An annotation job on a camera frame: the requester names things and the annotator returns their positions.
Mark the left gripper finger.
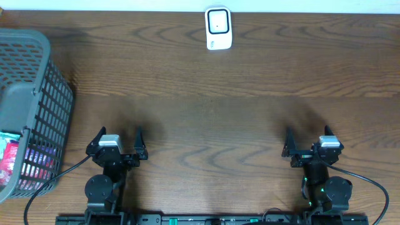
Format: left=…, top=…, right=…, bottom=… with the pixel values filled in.
left=87, top=126, right=106, bottom=151
left=134, top=127, right=146, bottom=153

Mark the teal snack packet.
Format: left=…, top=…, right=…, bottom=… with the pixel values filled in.
left=0, top=132, right=20, bottom=159

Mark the purple red snack pack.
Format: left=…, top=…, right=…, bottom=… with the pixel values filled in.
left=1, top=141, right=56, bottom=190

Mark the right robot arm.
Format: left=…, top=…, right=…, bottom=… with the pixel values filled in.
left=282, top=126, right=353, bottom=224

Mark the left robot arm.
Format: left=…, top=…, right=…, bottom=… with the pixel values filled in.
left=83, top=127, right=148, bottom=225

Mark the white barcode scanner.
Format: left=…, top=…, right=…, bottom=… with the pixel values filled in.
left=204, top=7, right=233, bottom=51

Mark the grey plastic mesh basket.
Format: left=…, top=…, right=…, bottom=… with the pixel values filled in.
left=1, top=28, right=74, bottom=201

